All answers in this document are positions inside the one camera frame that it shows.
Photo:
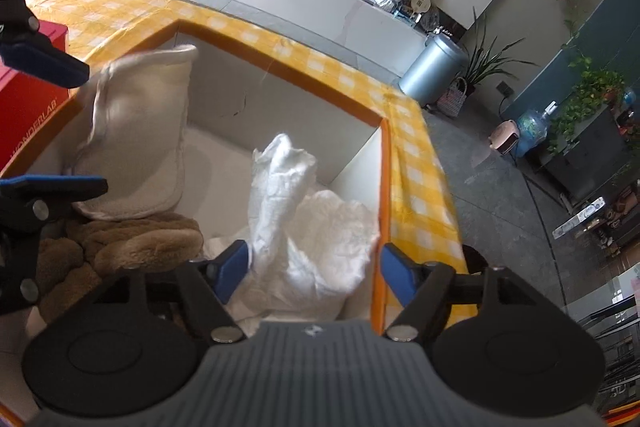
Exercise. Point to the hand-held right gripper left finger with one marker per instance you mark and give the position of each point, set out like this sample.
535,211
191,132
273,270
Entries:
235,267

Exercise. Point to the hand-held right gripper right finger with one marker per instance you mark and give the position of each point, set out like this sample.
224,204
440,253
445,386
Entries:
400,277

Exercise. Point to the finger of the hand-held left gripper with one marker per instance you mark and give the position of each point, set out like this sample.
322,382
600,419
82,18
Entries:
45,57
50,187

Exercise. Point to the white plastic bag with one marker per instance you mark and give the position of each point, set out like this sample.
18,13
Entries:
310,237

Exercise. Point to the brown knotted plush toy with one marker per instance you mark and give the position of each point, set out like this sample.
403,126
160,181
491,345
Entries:
125,242

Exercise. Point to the orange cardboard box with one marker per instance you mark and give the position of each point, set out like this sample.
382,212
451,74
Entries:
300,122

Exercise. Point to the red square box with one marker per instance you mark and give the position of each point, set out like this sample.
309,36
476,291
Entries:
30,117

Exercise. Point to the yellow checked tablecloth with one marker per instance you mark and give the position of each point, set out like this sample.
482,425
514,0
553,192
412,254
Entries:
420,187

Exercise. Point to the pink heater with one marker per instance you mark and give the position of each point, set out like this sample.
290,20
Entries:
505,137

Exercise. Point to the woven basket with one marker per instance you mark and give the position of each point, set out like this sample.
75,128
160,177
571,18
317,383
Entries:
452,102

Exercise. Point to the blue water bottle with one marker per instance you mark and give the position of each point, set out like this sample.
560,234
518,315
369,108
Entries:
532,127

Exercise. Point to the silver trash bin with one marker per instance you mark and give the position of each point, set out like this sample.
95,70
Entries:
430,72

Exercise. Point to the dark cabinet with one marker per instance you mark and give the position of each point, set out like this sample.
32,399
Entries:
585,177

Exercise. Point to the long-leaf potted plant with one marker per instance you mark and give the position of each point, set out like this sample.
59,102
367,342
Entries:
485,62

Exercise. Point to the trailing vine plant on cabinet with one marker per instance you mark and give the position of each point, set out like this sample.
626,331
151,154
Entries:
595,92

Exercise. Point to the round hand fan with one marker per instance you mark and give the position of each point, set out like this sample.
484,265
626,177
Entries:
421,3

